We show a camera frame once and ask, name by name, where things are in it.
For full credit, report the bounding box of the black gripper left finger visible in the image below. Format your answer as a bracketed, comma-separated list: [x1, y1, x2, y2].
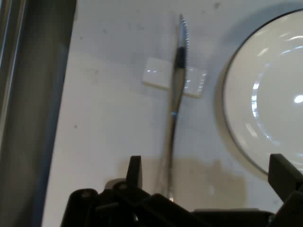
[113, 155, 155, 204]

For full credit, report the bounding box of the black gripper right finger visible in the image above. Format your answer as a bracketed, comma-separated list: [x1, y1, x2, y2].
[268, 153, 303, 204]

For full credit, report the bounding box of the silver table knife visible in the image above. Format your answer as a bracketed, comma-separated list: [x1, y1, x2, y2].
[156, 14, 191, 202]

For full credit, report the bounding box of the white plate with black rim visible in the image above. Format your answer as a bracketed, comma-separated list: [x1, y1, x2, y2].
[216, 9, 303, 179]

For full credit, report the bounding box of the white ceramic cutlery rest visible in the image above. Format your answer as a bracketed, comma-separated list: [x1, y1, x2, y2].
[143, 57, 209, 99]

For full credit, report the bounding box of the aluminium wall rail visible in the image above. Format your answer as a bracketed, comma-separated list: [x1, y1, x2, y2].
[0, 0, 78, 227]

